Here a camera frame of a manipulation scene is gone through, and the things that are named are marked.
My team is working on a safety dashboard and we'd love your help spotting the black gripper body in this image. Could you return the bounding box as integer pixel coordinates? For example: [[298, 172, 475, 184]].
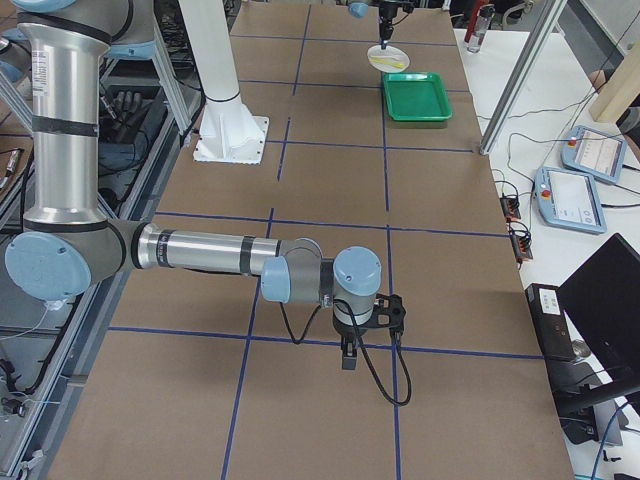
[[378, 0, 413, 20], [333, 294, 404, 350]]

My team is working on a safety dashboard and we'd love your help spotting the white round plate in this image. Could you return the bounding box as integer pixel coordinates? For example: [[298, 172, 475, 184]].
[[367, 45, 410, 73]]

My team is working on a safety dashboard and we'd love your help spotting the yellow plastic spoon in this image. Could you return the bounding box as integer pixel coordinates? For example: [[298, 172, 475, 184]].
[[368, 57, 407, 72]]

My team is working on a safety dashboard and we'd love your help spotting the green plastic tray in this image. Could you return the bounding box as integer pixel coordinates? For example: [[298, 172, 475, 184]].
[[382, 72, 453, 122]]

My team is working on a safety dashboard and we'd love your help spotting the clear water bottle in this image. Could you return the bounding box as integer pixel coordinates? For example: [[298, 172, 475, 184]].
[[467, 4, 495, 53]]

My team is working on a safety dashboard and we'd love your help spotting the black box device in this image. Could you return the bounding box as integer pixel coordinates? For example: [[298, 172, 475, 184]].
[[525, 283, 582, 364]]

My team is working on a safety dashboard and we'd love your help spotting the near teach pendant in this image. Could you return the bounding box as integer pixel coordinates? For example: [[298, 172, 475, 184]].
[[534, 167, 607, 235]]

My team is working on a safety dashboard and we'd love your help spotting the teach pendant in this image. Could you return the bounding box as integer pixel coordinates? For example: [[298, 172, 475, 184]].
[[534, 167, 607, 235], [561, 125, 628, 185]]

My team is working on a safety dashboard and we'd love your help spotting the black laptop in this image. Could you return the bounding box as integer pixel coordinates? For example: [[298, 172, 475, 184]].
[[554, 233, 639, 416]]

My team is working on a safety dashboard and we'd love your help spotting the far teach pendant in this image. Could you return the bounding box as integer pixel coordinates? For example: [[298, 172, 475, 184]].
[[561, 125, 628, 185]]

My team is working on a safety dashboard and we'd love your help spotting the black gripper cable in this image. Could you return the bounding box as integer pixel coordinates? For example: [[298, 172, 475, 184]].
[[279, 299, 413, 407]]

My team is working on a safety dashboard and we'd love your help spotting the aluminium frame post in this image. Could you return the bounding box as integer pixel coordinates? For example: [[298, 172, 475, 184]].
[[479, 0, 568, 155]]

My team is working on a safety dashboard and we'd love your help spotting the white pedestal column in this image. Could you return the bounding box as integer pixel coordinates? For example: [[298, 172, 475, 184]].
[[179, 0, 269, 165]]

